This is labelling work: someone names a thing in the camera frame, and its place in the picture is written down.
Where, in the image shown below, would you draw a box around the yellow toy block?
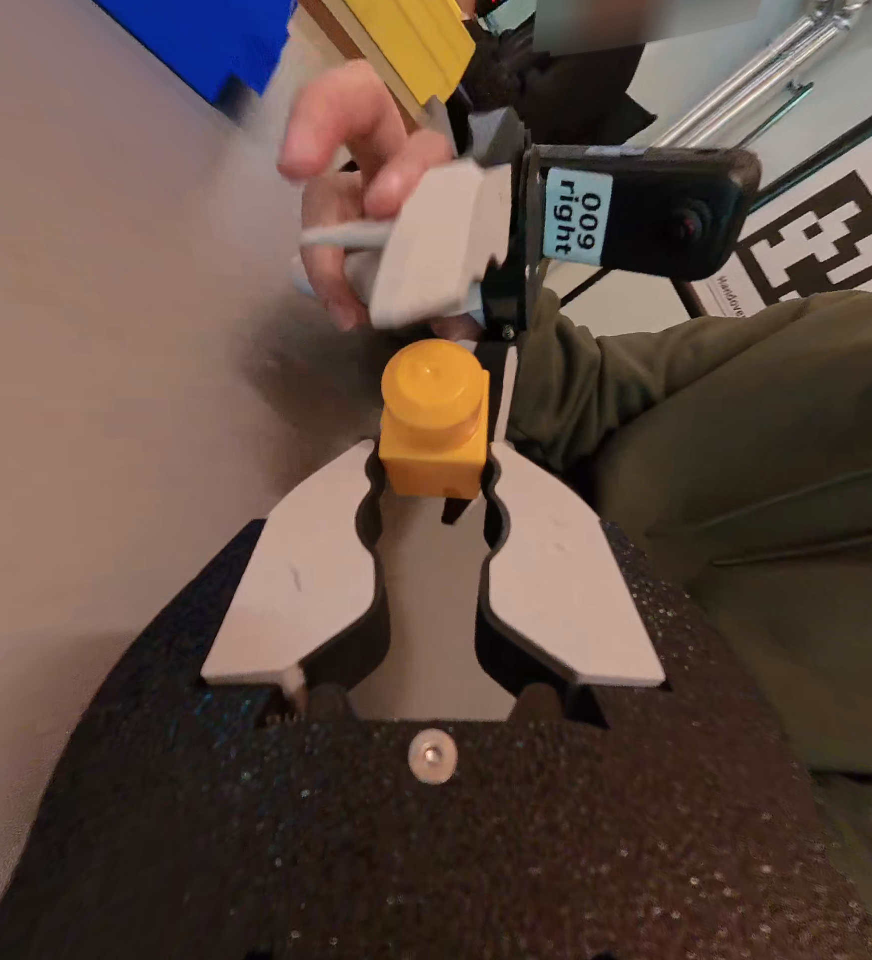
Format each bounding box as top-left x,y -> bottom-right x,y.
378,339 -> 491,500

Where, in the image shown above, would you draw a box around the blue plastic bin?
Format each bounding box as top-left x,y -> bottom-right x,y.
94,0 -> 298,106

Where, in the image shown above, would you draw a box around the person's right hand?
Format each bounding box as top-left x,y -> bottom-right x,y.
277,60 -> 482,342

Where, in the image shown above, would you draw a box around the chrome metal tubes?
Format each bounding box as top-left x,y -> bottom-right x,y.
653,0 -> 872,151

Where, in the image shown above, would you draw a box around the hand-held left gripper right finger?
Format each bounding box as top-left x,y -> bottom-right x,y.
475,441 -> 668,687

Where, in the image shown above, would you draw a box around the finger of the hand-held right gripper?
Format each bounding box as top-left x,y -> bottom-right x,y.
490,343 -> 521,447

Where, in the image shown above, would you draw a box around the fiducial marker sign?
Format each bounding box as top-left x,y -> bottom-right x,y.
687,96 -> 872,318

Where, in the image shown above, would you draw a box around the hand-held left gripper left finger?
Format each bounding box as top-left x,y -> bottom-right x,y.
200,438 -> 392,687

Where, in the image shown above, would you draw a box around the dark cloth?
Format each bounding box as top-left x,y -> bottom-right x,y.
466,41 -> 658,147

